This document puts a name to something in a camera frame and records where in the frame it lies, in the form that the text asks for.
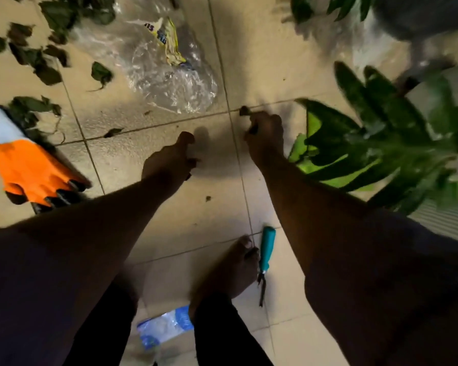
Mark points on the person's right hand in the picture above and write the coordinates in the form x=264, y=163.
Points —
x=266, y=142

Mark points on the person's left hand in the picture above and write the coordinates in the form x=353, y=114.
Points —
x=166, y=165

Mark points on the person's left fingers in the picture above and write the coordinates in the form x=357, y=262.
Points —
x=187, y=148

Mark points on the person's right fingers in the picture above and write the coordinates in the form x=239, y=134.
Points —
x=263, y=120

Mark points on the small dark leaf piece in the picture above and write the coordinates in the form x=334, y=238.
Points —
x=245, y=110

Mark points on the person's right forearm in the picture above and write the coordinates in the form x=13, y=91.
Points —
x=347, y=255

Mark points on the person's left forearm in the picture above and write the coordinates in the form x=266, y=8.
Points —
x=72, y=243

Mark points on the clear plastic bag yellow label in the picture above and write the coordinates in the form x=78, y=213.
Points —
x=164, y=68

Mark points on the dark green potted plant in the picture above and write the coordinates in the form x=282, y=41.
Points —
x=301, y=9

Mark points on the large green leafy plant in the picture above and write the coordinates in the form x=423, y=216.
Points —
x=389, y=144

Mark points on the person's bare foot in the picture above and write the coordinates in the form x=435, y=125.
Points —
x=229, y=272

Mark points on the orange and white work glove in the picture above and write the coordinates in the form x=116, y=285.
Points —
x=26, y=167

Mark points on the scattered dark green leaves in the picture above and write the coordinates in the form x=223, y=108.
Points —
x=42, y=64

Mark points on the blue and white plastic packet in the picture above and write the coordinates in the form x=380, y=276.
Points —
x=164, y=325

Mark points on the person's black trouser leg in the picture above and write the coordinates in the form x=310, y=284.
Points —
x=103, y=327
x=225, y=335

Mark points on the grey plant pot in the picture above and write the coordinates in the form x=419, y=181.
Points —
x=423, y=13

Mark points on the white ribbed plant pot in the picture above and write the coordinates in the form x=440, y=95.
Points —
x=446, y=224

